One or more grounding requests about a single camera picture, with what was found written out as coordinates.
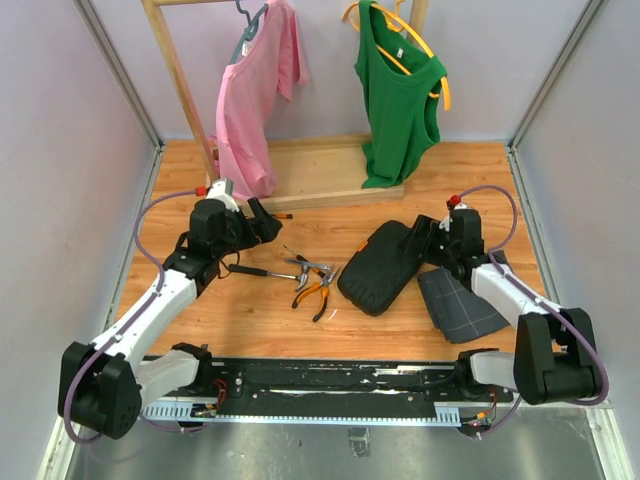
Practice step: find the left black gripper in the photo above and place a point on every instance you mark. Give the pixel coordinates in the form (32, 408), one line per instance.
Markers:
(265, 227)

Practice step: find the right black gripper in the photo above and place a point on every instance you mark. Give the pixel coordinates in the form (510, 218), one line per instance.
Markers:
(425, 228)

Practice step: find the black plastic tool case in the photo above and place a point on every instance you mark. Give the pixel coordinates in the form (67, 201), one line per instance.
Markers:
(374, 276)

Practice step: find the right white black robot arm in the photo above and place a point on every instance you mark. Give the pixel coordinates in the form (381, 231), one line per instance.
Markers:
(472, 292)

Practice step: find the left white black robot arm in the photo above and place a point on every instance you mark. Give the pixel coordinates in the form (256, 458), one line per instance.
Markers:
(106, 383)

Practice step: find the small needle nose pliers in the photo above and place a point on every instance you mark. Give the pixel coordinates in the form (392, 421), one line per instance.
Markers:
(298, 259)

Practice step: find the steel claw hammer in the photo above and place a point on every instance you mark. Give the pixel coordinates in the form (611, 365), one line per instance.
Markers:
(300, 279)

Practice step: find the wooden clothes rack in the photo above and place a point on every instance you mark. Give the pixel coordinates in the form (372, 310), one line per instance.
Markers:
(316, 172)

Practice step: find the grey folded cloth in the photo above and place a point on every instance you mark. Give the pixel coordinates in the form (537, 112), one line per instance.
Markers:
(460, 315)

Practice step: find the green tank top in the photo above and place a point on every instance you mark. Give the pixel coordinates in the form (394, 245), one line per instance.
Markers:
(401, 84)

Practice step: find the pink t-shirt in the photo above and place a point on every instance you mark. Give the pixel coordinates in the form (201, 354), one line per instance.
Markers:
(272, 64)

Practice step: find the grey clothes hanger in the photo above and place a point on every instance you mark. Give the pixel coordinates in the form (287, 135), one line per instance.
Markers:
(250, 31)

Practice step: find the orange clothes hanger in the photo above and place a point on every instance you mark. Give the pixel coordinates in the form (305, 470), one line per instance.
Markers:
(396, 23)

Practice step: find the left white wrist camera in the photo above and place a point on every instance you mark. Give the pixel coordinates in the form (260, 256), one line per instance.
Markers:
(222, 192)

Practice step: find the orange handled pliers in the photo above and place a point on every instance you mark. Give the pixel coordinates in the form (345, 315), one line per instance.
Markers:
(323, 287)

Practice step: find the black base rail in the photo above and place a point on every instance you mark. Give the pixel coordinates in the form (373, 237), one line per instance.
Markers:
(326, 391)

